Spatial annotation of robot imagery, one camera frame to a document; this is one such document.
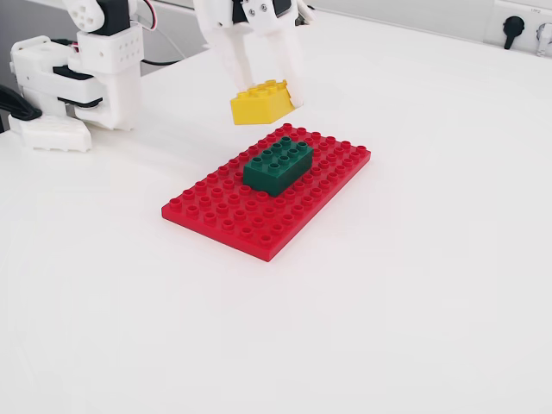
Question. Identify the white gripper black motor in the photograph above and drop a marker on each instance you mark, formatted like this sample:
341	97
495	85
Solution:
257	27

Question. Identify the yellow lego brick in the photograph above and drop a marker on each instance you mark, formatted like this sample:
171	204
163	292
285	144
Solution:
259	110

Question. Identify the white robot base foot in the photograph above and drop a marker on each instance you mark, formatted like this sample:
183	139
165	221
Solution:
47	133

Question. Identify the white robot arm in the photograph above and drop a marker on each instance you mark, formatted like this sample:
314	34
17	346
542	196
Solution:
112	56

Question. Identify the green lego brick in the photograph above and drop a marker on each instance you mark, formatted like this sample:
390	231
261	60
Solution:
276	172

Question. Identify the red lego baseplate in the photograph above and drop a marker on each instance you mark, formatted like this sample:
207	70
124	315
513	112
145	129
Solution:
215	215

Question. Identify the black power plug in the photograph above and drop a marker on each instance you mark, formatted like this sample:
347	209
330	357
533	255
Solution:
512	28

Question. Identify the white power plug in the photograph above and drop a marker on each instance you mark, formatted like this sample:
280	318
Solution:
544	36

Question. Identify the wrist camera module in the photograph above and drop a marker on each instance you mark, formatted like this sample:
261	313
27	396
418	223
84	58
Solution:
306	13

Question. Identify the white wall socket strip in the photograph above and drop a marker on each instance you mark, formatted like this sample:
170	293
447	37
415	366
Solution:
493	21

